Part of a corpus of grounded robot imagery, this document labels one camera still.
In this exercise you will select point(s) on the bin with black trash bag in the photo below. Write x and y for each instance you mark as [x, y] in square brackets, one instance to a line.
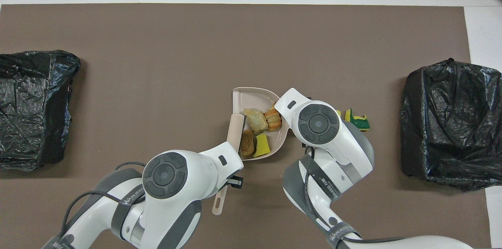
[451, 123]
[35, 123]

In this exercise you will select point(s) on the large yellow sponge piece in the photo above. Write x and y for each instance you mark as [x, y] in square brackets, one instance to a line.
[338, 113]

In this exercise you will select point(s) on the pale bread chunk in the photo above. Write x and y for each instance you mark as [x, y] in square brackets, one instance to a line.
[255, 119]

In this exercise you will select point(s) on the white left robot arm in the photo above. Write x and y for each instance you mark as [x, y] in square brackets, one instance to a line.
[168, 186]

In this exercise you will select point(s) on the small yellow sponge piece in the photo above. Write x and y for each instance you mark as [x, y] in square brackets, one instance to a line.
[262, 146]

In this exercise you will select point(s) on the brown bread roll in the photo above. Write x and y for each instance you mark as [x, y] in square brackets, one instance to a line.
[248, 144]

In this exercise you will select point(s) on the beige brush with black bristles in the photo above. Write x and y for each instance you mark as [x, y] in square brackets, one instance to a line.
[235, 131]

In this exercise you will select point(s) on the green and yellow sponge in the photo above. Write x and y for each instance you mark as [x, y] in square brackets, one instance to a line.
[357, 122]

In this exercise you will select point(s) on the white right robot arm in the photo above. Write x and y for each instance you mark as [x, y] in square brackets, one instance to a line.
[333, 143]

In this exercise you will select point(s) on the brown table mat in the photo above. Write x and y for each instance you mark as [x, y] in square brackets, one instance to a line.
[117, 45]

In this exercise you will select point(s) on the pale sandwich piece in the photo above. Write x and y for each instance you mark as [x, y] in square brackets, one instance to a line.
[273, 119]

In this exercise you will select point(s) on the beige plastic dustpan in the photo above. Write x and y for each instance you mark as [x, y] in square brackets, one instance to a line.
[251, 98]

